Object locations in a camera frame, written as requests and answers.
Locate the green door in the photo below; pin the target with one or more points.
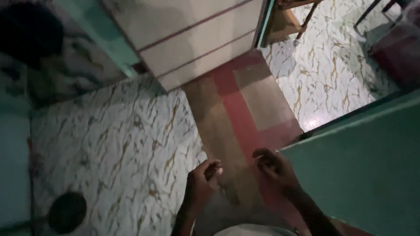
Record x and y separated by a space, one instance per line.
357 170

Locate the person's white shirt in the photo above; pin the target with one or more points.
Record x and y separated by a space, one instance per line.
254 230

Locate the beige cabinet with dark stripes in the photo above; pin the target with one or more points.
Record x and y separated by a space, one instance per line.
190 39

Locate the red and brown floor mat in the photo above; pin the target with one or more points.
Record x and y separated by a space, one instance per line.
242 114

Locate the wooden stool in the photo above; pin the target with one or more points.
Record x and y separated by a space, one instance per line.
282 23

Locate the person's left hand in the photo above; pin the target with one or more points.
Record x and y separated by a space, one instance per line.
197 186

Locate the maroon cushion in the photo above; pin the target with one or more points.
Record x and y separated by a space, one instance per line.
398 54

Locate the green door frame post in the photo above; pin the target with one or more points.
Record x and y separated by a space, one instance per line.
101 36

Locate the person's right fingers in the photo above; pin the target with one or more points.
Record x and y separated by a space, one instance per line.
264 160

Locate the black metal frame chair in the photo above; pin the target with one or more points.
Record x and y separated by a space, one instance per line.
370 11

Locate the person's right hand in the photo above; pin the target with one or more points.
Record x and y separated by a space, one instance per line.
279 172

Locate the dark round pan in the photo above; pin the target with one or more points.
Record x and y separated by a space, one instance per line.
67 213

